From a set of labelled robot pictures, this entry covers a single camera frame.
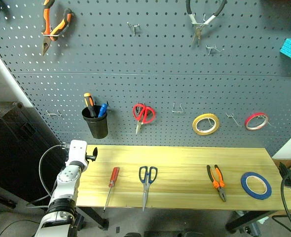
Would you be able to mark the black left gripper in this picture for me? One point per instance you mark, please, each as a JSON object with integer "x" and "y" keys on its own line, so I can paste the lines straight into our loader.
{"x": 89, "y": 157}

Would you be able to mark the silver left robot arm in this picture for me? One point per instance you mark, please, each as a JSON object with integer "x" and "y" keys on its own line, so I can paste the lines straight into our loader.
{"x": 67, "y": 180}

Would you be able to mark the grey metal pegboard wall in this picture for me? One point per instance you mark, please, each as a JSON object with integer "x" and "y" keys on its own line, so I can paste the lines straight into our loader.
{"x": 160, "y": 64}

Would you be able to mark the cardboard box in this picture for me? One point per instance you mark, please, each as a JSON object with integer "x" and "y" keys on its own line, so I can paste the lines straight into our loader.
{"x": 283, "y": 161}

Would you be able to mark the black plastic cup holder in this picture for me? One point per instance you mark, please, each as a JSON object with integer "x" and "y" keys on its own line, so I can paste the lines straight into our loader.
{"x": 96, "y": 127}

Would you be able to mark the blue tape roll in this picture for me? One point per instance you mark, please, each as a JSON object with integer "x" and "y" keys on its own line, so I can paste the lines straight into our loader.
{"x": 246, "y": 190}

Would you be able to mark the red tape roll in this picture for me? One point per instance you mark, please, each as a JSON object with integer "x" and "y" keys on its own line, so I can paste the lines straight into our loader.
{"x": 249, "y": 124}

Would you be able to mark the metal pegboard hook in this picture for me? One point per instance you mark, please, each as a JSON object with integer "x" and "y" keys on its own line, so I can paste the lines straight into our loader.
{"x": 53, "y": 114}
{"x": 134, "y": 26}
{"x": 234, "y": 120}
{"x": 213, "y": 49}

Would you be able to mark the black table leg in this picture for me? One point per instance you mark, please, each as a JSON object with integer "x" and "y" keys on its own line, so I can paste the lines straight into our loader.
{"x": 96, "y": 218}
{"x": 249, "y": 218}

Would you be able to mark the orange black combination pliers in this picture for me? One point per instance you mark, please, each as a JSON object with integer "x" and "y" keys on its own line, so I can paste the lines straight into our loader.
{"x": 219, "y": 185}

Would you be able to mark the black cabinet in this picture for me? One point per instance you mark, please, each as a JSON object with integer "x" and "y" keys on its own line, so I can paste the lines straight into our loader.
{"x": 17, "y": 153}

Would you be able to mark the yellow tape roll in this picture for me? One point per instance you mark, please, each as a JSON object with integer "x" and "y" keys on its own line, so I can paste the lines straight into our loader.
{"x": 197, "y": 129}

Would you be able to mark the orange black long-nose pliers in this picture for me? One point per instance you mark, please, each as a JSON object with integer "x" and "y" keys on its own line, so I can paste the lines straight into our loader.
{"x": 47, "y": 24}

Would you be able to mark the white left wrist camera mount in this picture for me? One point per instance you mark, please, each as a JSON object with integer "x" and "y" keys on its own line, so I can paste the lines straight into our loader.
{"x": 77, "y": 151}

